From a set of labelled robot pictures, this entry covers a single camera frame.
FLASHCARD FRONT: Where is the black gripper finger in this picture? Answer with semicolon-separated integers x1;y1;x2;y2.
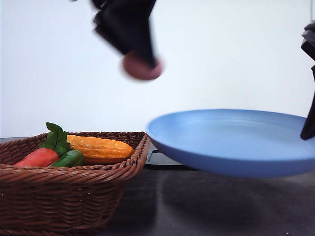
122;0;157;68
93;11;152;55

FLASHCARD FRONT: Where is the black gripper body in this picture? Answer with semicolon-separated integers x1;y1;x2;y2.
301;21;315;72

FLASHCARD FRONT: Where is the red toy carrot with leaves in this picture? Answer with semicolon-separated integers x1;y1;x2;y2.
14;122;72;167

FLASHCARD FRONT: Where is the green toy pepper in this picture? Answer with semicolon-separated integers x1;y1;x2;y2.
52;149;84;167

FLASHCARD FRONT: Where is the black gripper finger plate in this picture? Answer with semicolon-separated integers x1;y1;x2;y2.
300;65;315;140

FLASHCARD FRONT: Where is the black rectangular tray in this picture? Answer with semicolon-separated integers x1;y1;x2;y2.
144;142;194;170

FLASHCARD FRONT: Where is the brown egg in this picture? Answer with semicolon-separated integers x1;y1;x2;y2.
123;51;162;80

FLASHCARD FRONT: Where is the orange toy corn cob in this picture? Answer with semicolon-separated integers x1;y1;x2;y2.
67;135;135;158

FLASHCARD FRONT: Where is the blue round plate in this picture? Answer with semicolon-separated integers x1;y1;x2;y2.
146;109;315;177

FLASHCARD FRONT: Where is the black gripper body over basket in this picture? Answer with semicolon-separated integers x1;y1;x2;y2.
91;0;157;45

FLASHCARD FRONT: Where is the brown wicker basket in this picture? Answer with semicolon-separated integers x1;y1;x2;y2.
0;132;149;236

